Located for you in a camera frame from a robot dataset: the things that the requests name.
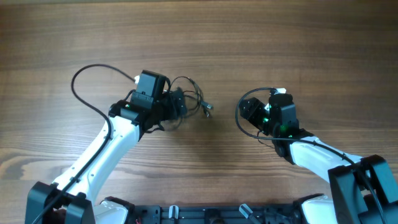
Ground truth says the right camera cable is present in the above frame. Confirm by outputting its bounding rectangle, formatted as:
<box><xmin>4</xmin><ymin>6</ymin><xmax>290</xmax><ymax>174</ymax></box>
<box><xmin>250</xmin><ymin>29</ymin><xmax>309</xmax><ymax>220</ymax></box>
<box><xmin>234</xmin><ymin>86</ymin><xmax>388</xmax><ymax>224</ymax></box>

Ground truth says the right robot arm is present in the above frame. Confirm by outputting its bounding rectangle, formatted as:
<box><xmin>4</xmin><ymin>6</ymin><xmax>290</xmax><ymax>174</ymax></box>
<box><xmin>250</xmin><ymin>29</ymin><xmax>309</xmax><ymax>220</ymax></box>
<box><xmin>235</xmin><ymin>92</ymin><xmax>397</xmax><ymax>223</ymax></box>

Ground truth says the camera cable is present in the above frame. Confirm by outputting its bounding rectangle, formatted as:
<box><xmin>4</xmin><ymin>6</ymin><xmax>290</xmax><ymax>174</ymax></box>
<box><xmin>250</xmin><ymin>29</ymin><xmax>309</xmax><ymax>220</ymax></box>
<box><xmin>234</xmin><ymin>86</ymin><xmax>388</xmax><ymax>224</ymax></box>
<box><xmin>30</xmin><ymin>63</ymin><xmax>137</xmax><ymax>224</ymax></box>

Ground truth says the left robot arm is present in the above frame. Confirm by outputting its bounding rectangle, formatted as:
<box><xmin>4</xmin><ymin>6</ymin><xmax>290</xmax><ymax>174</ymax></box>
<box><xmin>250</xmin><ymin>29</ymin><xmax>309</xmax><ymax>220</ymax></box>
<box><xmin>25</xmin><ymin>70</ymin><xmax>187</xmax><ymax>223</ymax></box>

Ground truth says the thick black USB cable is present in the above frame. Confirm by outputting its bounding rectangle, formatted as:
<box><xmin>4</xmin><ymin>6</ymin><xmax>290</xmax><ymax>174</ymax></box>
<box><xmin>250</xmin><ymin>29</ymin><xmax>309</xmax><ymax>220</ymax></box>
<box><xmin>167</xmin><ymin>76</ymin><xmax>215</xmax><ymax>121</ymax></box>

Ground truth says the left camera cable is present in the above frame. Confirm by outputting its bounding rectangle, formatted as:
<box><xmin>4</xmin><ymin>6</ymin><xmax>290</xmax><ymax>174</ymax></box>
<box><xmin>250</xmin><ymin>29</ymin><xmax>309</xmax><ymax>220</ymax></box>
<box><xmin>30</xmin><ymin>63</ymin><xmax>137</xmax><ymax>224</ymax></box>

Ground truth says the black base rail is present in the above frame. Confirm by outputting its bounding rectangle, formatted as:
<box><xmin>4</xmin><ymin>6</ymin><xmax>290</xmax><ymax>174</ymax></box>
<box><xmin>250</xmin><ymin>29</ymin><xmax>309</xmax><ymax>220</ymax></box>
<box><xmin>125</xmin><ymin>203</ymin><xmax>307</xmax><ymax>224</ymax></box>

